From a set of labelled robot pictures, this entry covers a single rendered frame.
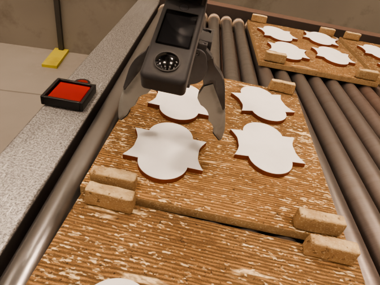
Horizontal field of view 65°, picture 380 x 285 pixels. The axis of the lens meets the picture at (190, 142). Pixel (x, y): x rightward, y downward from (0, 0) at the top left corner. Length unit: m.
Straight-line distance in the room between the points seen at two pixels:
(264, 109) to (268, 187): 0.21
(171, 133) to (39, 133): 0.21
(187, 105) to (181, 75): 0.28
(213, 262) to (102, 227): 0.13
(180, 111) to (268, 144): 0.17
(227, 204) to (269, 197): 0.07
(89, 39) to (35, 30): 0.46
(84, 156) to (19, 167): 0.09
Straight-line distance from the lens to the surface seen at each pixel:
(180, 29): 0.34
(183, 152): 0.45
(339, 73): 0.98
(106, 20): 2.96
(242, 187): 0.44
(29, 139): 0.53
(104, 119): 0.55
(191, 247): 0.36
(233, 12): 1.34
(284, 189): 0.47
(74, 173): 0.45
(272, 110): 0.63
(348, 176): 0.59
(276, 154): 0.51
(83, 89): 0.62
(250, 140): 0.52
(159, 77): 0.29
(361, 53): 1.26
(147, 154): 0.44
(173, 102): 0.57
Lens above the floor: 1.23
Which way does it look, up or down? 37 degrees down
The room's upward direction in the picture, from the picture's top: 12 degrees clockwise
